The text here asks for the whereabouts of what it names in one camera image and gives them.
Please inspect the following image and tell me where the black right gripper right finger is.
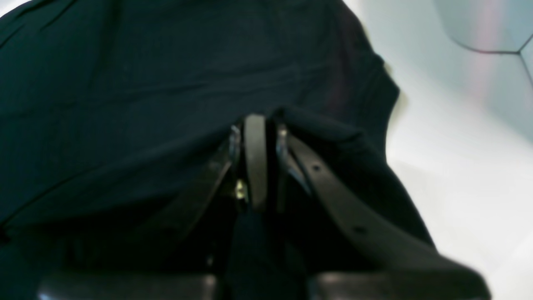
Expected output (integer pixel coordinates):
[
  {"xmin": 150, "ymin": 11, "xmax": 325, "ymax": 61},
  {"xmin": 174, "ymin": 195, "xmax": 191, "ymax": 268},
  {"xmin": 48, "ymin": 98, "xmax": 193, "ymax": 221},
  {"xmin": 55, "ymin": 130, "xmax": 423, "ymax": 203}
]
[{"xmin": 276, "ymin": 125, "xmax": 491, "ymax": 300}]

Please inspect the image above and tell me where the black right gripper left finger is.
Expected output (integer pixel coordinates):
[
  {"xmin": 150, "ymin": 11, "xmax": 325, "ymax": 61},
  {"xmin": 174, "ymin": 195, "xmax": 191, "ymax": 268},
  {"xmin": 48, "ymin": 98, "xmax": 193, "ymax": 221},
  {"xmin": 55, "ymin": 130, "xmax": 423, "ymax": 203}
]
[{"xmin": 37, "ymin": 115, "xmax": 267, "ymax": 300}]

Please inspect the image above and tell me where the black T-shirt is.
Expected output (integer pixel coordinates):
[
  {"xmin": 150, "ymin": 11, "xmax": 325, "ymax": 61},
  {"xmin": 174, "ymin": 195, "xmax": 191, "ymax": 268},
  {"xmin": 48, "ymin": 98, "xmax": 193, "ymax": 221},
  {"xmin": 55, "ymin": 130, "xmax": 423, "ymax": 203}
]
[{"xmin": 0, "ymin": 0, "xmax": 438, "ymax": 300}]

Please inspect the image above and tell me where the white cardboard box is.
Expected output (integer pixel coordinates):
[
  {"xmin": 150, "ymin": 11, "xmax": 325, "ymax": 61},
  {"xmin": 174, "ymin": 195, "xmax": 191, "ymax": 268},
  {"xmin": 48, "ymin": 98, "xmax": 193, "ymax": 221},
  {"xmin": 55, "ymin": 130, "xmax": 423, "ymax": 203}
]
[{"xmin": 434, "ymin": 0, "xmax": 533, "ymax": 140}]

